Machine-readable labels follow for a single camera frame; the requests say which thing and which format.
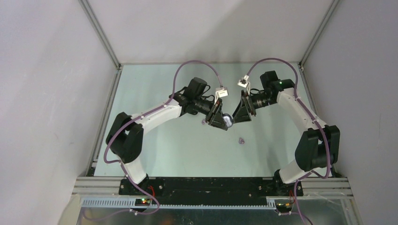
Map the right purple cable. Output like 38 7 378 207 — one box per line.
245 58 333 225

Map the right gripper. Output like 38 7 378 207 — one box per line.
232 90 275 125

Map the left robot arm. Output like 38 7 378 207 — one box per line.
106 77 231 195

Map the purple cable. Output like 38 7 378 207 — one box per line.
81 60 225 223
245 58 333 225

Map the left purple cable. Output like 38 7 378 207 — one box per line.
81 60 225 223

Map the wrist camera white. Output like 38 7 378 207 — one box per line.
237 75 251 93
214 87 229 102

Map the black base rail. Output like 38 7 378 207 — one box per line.
119 177 303 205

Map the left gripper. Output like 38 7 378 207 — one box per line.
193 97 228 131

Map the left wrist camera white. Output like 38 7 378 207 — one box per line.
214 87 229 102

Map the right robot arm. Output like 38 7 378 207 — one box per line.
233 71 340 196

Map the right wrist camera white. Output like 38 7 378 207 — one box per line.
237 75 251 93

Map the grey slotted cable duct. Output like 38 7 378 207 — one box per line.
81 197 276 210

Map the purple earbud charging case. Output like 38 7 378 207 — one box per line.
222 113 233 128

